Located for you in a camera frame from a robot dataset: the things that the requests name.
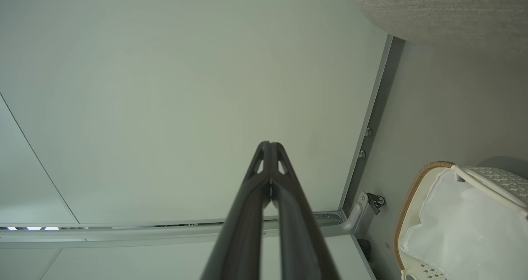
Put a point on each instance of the small grey rail bolt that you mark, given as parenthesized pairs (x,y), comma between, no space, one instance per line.
(368,131)
(361,153)

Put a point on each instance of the grey partition bottom rail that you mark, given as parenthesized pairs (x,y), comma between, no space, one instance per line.
(379,107)

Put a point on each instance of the wicker rimmed white laundry basket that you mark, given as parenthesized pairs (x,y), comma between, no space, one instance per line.
(406,205)

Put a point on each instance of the grey fabric sofa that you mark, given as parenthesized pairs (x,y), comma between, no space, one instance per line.
(453,12)

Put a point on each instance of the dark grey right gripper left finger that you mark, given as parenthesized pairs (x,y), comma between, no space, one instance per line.
(243,222)

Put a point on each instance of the grey curved caster leg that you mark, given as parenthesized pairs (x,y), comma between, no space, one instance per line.
(354,218)

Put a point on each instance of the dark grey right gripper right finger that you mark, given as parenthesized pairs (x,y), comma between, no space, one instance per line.
(299,230)

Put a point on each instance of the white fabric basket liner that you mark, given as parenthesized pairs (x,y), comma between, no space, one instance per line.
(462,226)

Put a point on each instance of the black caster wheel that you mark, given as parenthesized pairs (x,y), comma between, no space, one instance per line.
(376,201)

